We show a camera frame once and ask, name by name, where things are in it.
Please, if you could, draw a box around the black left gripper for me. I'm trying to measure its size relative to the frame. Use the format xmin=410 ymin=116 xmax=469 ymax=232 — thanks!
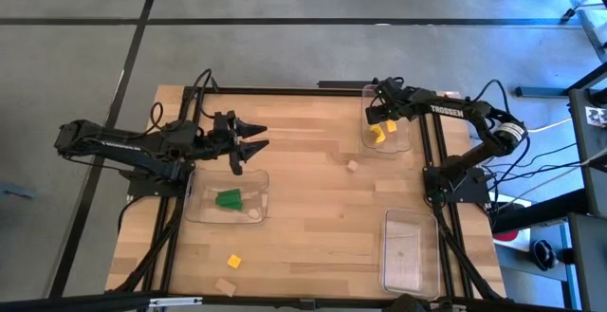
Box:
xmin=203 ymin=110 xmax=270 ymax=176

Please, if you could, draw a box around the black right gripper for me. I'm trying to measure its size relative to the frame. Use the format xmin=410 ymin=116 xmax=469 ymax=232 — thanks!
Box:
xmin=364 ymin=77 xmax=414 ymax=126

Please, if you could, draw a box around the clear plastic bin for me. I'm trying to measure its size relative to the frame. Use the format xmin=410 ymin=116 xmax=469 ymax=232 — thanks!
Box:
xmin=360 ymin=83 xmax=413 ymax=156
xmin=381 ymin=208 xmax=441 ymax=303
xmin=183 ymin=167 xmax=270 ymax=226

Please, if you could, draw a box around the flat wooden block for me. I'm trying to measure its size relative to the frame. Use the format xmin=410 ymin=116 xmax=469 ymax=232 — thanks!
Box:
xmin=213 ymin=277 xmax=238 ymax=298

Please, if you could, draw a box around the blue floor bar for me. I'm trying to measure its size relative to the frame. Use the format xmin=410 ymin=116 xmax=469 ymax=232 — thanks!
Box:
xmin=514 ymin=85 xmax=570 ymax=99

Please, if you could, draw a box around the red round object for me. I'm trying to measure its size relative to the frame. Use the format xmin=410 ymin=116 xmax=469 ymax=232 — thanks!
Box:
xmin=492 ymin=229 xmax=521 ymax=243

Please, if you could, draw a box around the dark rounded object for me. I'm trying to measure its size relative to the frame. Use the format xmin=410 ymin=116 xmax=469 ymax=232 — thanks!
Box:
xmin=384 ymin=293 xmax=431 ymax=312

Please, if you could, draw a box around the grey side table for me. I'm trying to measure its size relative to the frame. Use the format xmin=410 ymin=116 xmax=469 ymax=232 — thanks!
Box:
xmin=566 ymin=63 xmax=607 ymax=312

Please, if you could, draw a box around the black headset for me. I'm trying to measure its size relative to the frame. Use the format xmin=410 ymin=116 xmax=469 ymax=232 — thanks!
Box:
xmin=530 ymin=239 xmax=561 ymax=272

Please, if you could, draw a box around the black white marker tag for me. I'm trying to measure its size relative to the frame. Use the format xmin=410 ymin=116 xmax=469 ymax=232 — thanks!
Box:
xmin=585 ymin=106 xmax=607 ymax=128

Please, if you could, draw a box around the blue metal stand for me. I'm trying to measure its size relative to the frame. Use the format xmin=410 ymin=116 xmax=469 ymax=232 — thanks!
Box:
xmin=559 ymin=0 xmax=607 ymax=64

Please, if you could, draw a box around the black crossbar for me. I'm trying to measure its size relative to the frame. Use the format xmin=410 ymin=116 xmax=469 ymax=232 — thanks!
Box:
xmin=0 ymin=291 xmax=607 ymax=312

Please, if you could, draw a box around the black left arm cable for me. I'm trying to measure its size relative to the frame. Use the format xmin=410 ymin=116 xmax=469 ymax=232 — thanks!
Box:
xmin=192 ymin=68 xmax=214 ymax=119

